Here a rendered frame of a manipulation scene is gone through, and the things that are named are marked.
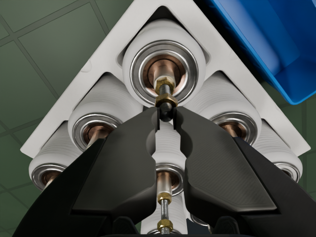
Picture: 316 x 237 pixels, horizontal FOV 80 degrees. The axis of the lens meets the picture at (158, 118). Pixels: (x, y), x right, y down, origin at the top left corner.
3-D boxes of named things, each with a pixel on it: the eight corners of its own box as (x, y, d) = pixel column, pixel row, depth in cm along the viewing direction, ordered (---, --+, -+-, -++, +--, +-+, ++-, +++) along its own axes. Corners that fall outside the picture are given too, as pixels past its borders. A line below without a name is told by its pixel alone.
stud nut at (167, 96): (181, 103, 15) (183, 107, 14) (168, 117, 16) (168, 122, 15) (162, 88, 14) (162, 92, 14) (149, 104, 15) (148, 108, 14)
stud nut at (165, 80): (177, 85, 18) (178, 89, 18) (166, 98, 19) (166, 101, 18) (162, 73, 18) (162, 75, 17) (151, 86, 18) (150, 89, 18)
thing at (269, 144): (219, 140, 48) (248, 205, 33) (207, 110, 44) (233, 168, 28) (258, 127, 46) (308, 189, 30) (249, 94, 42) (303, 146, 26)
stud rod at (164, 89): (170, 79, 20) (176, 116, 13) (164, 86, 20) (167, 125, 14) (163, 73, 19) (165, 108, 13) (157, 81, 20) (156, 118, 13)
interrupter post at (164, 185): (166, 185, 31) (167, 204, 28) (153, 180, 30) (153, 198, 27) (174, 177, 30) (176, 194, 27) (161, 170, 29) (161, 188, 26)
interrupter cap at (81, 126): (130, 158, 28) (129, 161, 27) (77, 154, 27) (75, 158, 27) (130, 113, 24) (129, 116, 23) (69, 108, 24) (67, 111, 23)
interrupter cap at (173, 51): (115, 69, 21) (114, 71, 20) (170, 21, 19) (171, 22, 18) (158, 115, 24) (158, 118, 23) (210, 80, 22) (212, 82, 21)
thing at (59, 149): (111, 103, 43) (83, 158, 27) (114, 138, 48) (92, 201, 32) (68, 101, 43) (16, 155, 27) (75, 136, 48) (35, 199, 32)
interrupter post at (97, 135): (111, 143, 26) (105, 159, 23) (93, 142, 26) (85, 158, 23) (110, 129, 25) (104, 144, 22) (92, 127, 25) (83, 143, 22)
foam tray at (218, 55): (265, 105, 51) (312, 149, 35) (162, 178, 65) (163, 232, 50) (161, -20, 37) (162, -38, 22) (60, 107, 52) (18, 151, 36)
